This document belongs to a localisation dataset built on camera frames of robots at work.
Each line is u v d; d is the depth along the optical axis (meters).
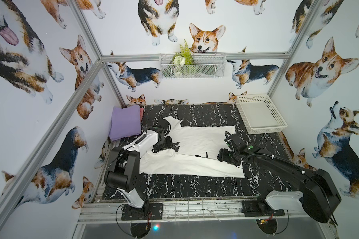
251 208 0.73
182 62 0.82
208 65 0.92
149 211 0.73
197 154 0.93
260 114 1.14
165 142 0.82
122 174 0.46
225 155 0.75
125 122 1.03
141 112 1.16
